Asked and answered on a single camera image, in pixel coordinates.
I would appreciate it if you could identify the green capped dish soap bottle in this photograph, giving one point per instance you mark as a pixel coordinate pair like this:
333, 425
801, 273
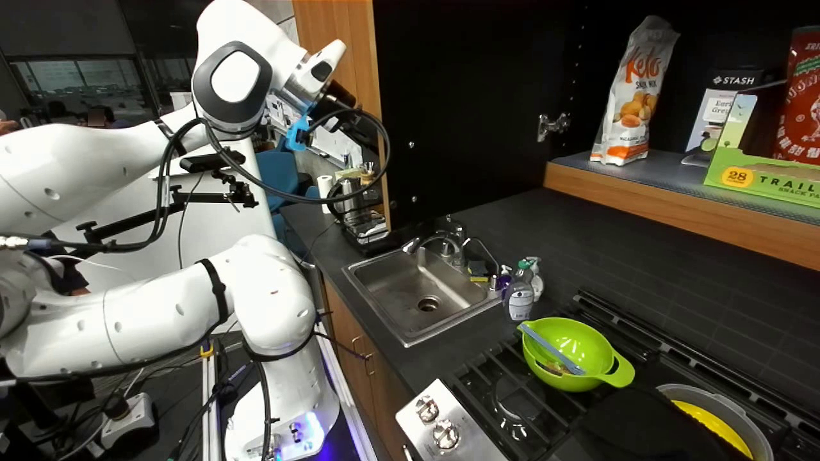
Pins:
533, 274

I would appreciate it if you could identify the pale green packet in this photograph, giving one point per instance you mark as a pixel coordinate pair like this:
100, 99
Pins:
736, 123

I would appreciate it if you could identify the green snack box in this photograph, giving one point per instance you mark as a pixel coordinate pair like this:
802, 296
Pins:
760, 179

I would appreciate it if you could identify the chrome kitchen faucet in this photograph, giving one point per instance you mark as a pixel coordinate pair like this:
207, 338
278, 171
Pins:
440, 245

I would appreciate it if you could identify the tall wooden panel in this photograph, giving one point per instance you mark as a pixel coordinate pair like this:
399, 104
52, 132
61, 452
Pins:
350, 35

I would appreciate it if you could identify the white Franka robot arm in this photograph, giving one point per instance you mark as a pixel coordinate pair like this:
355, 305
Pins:
130, 316

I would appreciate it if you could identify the chrome door hinge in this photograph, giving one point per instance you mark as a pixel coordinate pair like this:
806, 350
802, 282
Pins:
554, 127

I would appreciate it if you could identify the blue cloth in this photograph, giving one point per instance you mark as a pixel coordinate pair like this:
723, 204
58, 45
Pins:
282, 174

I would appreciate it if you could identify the lime green bowl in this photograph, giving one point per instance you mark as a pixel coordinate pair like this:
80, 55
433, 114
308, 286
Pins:
573, 359

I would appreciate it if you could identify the chrome countertop machine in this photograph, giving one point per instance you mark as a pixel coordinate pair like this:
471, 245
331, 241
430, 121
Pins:
368, 224

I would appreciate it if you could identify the clear hand soap bottle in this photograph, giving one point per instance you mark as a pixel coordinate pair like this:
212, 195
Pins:
522, 300

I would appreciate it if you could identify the grey power strip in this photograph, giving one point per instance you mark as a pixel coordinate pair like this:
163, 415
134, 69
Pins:
130, 419

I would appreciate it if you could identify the white orange chips bag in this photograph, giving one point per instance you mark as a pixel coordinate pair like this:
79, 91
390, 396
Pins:
637, 94

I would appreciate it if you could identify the black labelled box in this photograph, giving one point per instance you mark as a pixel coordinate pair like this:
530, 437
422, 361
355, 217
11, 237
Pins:
735, 80

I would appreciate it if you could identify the metal rail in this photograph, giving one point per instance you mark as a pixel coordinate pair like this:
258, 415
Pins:
208, 411

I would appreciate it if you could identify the yellow item in bowl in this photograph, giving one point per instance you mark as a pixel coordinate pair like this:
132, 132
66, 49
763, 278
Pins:
713, 425

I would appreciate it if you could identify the stainless steel sink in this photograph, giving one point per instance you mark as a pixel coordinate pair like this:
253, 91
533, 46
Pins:
418, 296

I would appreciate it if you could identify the white bowl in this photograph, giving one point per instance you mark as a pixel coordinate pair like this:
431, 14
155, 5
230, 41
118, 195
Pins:
683, 396

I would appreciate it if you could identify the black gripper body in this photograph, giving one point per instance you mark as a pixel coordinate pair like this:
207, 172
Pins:
348, 128

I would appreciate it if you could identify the wooden base cabinet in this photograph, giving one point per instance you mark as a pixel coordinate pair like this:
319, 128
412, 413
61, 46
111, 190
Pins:
360, 374

